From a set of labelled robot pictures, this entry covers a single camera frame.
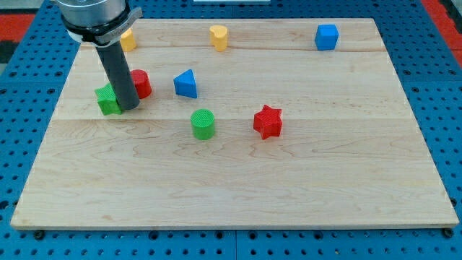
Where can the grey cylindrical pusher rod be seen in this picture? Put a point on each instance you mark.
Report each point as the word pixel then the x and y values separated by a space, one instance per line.
pixel 118 73

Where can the yellow block behind arm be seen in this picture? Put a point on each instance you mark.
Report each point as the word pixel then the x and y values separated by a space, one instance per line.
pixel 128 42

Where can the blue triangle block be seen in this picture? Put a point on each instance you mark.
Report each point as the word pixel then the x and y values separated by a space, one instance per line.
pixel 185 84

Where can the blue cube block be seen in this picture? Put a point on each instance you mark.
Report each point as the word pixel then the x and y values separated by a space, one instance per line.
pixel 326 37

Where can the red cylinder block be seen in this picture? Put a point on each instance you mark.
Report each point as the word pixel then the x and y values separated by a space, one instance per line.
pixel 141 83

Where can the green star block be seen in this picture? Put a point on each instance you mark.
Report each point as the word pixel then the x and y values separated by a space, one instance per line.
pixel 107 101

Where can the yellow heart block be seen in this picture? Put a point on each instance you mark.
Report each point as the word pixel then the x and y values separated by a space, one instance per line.
pixel 218 35

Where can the green cylinder block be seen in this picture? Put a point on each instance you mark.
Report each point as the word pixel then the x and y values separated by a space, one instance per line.
pixel 202 124

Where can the wooden board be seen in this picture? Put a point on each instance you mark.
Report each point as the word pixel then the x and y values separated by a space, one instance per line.
pixel 350 154

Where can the red star block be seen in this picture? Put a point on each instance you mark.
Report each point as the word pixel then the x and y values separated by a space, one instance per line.
pixel 268 122

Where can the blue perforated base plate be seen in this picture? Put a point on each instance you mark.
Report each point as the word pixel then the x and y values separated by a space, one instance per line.
pixel 428 70

